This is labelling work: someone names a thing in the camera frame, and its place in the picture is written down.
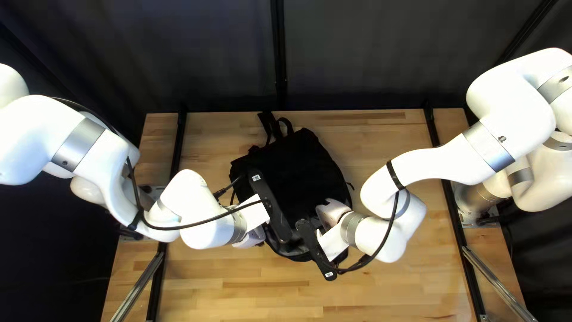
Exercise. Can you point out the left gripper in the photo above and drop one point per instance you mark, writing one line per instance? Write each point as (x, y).
(257, 212)

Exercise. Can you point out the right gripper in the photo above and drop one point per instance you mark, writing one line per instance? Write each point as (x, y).
(333, 210)

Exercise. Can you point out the black backpack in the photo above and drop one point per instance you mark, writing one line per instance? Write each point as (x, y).
(304, 170)

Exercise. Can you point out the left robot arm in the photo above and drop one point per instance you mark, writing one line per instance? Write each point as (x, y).
(40, 134)

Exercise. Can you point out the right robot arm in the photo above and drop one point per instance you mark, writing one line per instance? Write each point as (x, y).
(505, 107)

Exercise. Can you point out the black frame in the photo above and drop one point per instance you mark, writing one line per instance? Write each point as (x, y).
(278, 44)

